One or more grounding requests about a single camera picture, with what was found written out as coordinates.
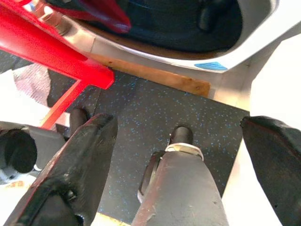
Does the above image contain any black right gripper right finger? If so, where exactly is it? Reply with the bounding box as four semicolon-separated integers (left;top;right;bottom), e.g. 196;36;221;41
239;115;301;226

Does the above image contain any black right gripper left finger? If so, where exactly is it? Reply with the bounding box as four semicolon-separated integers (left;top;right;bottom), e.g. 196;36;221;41
4;113;119;226

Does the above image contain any white washing machine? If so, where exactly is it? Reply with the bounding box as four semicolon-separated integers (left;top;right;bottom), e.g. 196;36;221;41
68;0;301;104

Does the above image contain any white knitted cloth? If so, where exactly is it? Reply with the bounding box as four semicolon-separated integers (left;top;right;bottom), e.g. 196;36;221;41
0;63;53;127

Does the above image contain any grey robot right leg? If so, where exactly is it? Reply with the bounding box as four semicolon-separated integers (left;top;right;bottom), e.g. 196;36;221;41
131;126;230;226

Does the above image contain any wooden plank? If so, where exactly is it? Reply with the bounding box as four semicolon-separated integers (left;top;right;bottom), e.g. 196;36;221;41
89;53;211;97

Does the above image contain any round dark washer door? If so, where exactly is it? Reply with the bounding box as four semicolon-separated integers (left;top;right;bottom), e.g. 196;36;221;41
23;0;244;61

